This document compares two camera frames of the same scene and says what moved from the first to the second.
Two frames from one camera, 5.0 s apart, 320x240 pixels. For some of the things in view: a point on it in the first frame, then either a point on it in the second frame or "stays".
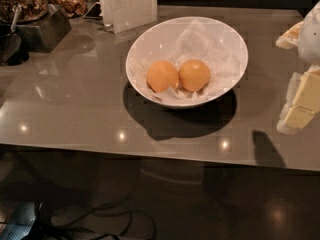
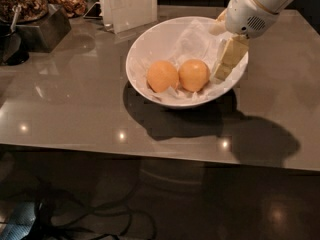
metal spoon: x=16 y=9 stays
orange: x=193 y=75 stays
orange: x=161 y=75 stays
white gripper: x=310 y=37 to x=247 y=14
